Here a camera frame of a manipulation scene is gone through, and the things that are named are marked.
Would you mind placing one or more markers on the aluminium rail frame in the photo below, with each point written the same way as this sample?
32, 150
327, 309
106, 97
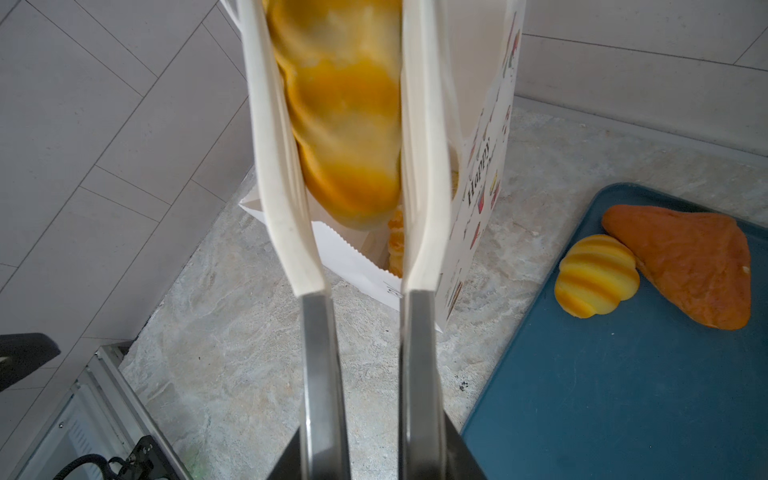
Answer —
99, 430

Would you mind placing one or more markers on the braided pastry bread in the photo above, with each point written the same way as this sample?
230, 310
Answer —
396, 241

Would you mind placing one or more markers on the small striped bun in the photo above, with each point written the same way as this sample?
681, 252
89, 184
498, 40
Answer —
595, 276

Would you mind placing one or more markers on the white and steel tongs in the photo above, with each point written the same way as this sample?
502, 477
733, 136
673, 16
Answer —
308, 242

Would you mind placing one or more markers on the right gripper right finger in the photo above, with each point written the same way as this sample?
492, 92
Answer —
460, 463

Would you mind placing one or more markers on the reddish brown croissant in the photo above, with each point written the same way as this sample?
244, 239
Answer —
700, 262

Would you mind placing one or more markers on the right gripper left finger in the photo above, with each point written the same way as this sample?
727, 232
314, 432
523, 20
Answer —
288, 465

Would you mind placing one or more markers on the white paper bag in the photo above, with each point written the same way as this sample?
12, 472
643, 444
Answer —
482, 39

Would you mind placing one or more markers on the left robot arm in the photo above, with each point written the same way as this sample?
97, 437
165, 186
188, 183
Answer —
22, 354

